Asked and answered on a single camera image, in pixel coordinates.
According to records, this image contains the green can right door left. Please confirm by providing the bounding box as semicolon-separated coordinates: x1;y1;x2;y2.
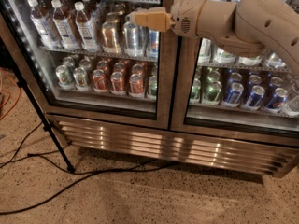
190;78;201;103

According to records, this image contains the white tall can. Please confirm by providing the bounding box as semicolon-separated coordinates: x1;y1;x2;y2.
213;47;235;64
198;38;211;63
238;56;262;66

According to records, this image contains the tea bottle white cap middle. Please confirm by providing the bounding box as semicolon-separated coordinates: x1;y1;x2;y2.
51;0;80;50

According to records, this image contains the red soda can middle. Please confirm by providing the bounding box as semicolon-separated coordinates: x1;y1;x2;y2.
110;72;126;95

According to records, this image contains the blue soda can left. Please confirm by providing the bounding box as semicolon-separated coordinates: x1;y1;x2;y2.
222;82;244;107

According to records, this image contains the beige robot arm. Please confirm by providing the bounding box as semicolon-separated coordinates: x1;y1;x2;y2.
129;0;299;76

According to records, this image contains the blue soda can right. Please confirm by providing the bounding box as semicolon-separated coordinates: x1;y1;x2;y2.
263;88;288;113

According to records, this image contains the black floor cable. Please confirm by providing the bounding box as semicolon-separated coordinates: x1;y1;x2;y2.
0;121;178;217

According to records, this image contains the green white soda can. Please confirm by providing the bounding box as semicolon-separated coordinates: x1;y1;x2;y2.
56;65;74;90

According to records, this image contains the white tall can left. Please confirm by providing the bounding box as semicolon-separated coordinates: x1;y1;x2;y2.
198;38;211;63

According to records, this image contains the gold tall can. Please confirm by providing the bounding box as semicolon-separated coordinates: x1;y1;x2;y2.
102;21;121;54

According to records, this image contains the white tall can middle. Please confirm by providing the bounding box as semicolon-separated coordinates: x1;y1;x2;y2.
213;47;235;64

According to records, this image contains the tea bottle white cap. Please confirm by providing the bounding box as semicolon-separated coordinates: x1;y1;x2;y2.
51;0;80;50
28;0;61;49
75;2;99;52

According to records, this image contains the glass fridge door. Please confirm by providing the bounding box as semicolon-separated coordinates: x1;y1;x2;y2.
172;0;299;147
1;0;178;129

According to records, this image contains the red soda can right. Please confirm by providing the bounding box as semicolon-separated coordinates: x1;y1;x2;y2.
129;74;144;97

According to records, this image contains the white tall can right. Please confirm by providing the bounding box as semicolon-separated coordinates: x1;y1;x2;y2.
238;56;262;66

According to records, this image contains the blue soda can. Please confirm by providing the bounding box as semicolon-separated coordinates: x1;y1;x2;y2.
222;82;244;107
243;85;265;110
263;88;288;113

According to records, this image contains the stainless steel fridge base grille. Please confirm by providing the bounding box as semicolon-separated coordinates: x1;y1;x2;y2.
53;115;299;178

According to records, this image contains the tea bottle white cap left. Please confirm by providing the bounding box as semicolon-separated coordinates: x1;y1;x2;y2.
28;0;61;49

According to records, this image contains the orange extension cable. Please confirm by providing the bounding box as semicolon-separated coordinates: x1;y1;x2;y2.
0;66;22;121

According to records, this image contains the blue soda can middle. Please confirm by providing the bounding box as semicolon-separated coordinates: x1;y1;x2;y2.
243;85;265;110

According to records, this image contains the black tripod leg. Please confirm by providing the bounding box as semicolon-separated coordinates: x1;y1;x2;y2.
12;63;75;173

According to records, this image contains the tea bottle white cap right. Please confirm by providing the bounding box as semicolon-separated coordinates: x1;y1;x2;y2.
75;2;99;52

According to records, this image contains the pale green soda can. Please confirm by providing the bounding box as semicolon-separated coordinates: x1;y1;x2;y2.
73;67;91;91

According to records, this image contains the blue silver tall can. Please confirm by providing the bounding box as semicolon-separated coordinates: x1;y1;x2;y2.
147;30;160;59

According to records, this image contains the green soda can left door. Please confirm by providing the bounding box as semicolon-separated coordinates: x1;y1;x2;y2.
147;76;158;99

